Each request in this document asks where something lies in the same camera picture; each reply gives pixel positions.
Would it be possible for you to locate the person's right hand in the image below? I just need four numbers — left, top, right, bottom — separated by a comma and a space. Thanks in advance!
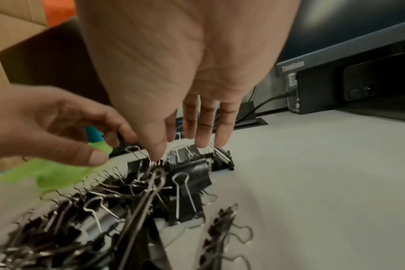
75, 0, 304, 163

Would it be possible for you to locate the person's left hand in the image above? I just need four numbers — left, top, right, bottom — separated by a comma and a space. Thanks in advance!
0, 83, 140, 168

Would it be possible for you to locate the pile of small black binder clips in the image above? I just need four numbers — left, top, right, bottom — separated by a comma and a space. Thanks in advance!
0, 147, 253, 270

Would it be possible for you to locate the brown cardboard box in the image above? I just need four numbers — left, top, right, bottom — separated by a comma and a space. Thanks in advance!
0, 0, 77, 85

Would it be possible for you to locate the black mini desktop computer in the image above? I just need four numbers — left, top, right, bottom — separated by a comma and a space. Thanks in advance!
284, 42, 405, 123

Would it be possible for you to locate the short black power cable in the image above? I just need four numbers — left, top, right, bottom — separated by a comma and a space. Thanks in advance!
234, 91, 295, 126

